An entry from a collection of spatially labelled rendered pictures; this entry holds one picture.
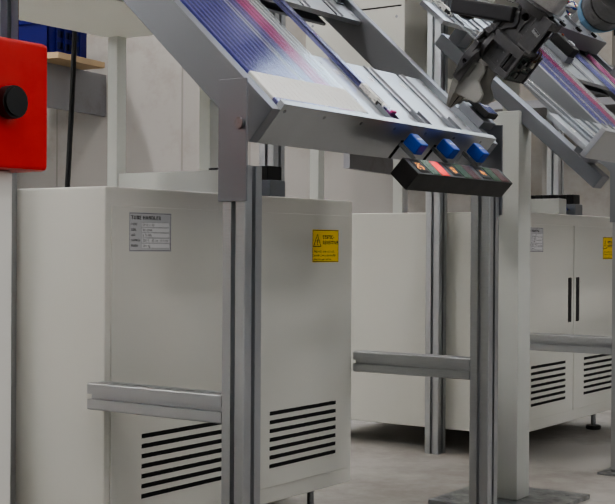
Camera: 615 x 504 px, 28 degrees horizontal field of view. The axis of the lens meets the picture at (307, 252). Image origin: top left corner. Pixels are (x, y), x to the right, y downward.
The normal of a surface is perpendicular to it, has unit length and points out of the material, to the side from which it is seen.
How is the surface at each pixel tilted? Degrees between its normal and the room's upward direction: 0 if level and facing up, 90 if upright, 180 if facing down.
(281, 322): 90
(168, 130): 90
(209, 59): 90
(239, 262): 90
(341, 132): 133
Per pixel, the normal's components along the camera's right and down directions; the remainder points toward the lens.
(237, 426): -0.58, 0.00
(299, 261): 0.82, 0.00
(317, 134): 0.60, 0.68
